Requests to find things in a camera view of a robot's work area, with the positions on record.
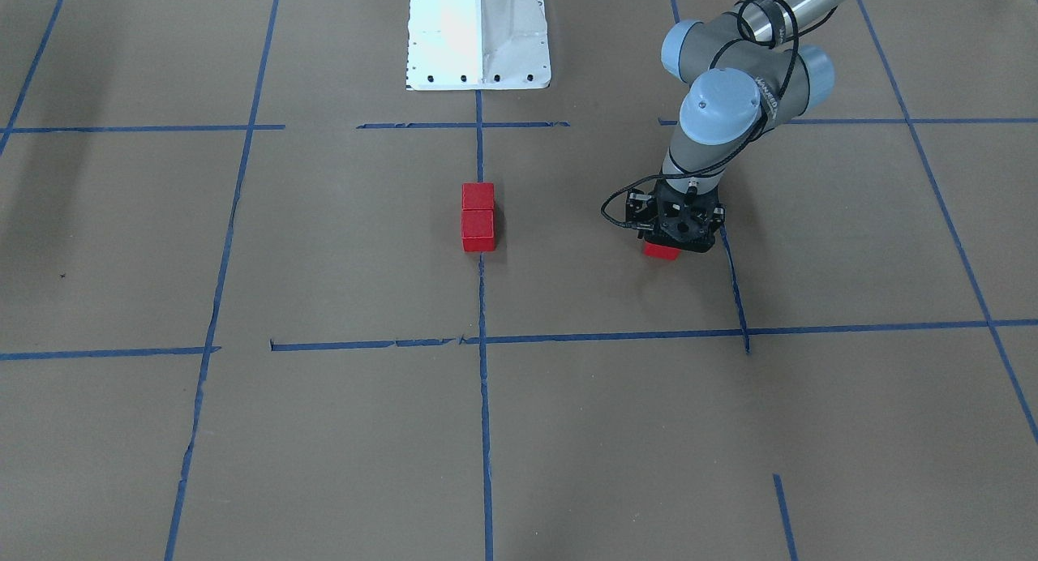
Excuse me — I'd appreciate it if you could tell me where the red block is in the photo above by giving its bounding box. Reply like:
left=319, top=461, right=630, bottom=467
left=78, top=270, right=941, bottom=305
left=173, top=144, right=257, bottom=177
left=641, top=241, right=682, bottom=261
left=461, top=182, right=495, bottom=212
left=461, top=209, right=496, bottom=253

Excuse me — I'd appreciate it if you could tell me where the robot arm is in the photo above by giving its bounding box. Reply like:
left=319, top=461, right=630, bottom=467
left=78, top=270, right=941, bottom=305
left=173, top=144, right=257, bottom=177
left=618, top=0, right=846, bottom=259

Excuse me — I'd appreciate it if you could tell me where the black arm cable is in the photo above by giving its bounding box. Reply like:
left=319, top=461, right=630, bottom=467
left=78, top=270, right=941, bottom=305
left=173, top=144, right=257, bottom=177
left=601, top=0, right=802, bottom=231

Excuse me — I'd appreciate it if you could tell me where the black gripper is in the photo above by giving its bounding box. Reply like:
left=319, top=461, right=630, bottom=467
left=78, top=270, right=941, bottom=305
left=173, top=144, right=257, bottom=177
left=625, top=181, right=723, bottom=253

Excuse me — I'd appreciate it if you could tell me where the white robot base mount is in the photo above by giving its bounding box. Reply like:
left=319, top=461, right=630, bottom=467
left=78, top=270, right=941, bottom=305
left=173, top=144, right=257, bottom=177
left=405, top=0, right=552, bottom=92

